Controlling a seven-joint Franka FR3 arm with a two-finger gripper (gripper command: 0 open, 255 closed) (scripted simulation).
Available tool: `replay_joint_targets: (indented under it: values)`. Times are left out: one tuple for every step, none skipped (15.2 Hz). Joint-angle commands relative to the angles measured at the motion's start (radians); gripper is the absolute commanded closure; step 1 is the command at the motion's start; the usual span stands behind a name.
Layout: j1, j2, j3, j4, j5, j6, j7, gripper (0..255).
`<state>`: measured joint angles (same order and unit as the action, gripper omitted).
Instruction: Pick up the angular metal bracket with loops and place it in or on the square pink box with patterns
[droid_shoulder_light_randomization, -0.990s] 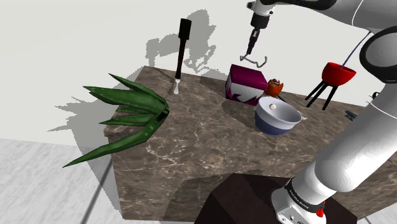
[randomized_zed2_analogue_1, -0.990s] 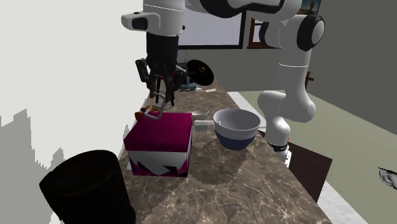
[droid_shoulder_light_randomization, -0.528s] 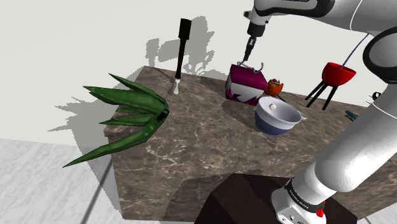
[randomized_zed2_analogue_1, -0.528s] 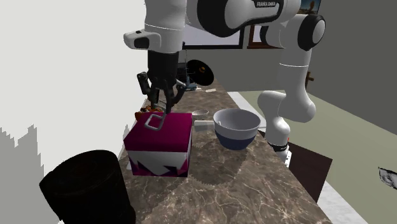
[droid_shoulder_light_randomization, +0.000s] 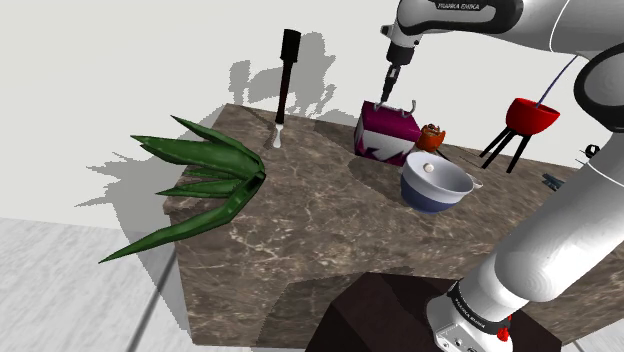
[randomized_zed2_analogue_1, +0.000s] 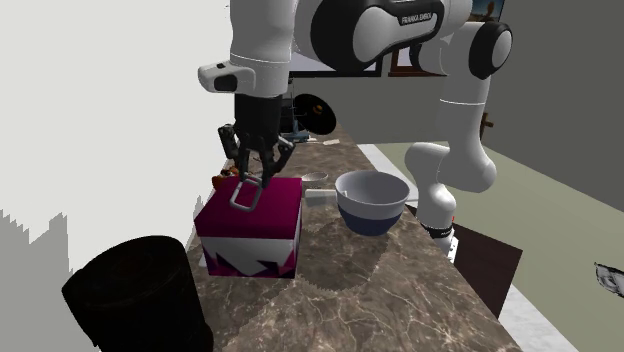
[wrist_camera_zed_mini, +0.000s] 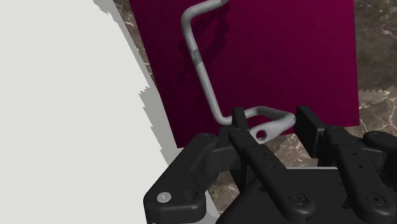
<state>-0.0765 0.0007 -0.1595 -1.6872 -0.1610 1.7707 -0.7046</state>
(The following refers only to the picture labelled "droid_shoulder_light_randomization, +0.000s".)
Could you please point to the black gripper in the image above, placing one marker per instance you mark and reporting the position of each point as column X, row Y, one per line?
column 400, row 55

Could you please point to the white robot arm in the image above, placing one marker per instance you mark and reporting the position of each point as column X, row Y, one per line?
column 551, row 248

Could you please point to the orange brown figure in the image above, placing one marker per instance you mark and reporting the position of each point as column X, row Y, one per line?
column 430, row 138

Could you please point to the black tool with white tip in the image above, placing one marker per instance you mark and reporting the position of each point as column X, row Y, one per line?
column 286, row 78

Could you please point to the small white ball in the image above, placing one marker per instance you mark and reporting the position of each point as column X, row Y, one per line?
column 428, row 167

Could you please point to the white and blue bowl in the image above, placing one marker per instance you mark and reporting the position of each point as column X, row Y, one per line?
column 429, row 195

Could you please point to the red bowl on black legs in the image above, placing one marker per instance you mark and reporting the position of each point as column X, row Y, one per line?
column 530, row 117

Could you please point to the brown marble table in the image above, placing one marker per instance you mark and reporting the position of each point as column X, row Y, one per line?
column 317, row 219

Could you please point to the small dark teal object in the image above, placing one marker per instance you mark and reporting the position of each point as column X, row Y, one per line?
column 553, row 182

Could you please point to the green spiky plant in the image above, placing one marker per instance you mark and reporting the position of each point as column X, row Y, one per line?
column 219, row 158

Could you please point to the dark maroon robot stand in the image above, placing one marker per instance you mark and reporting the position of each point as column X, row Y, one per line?
column 370, row 317

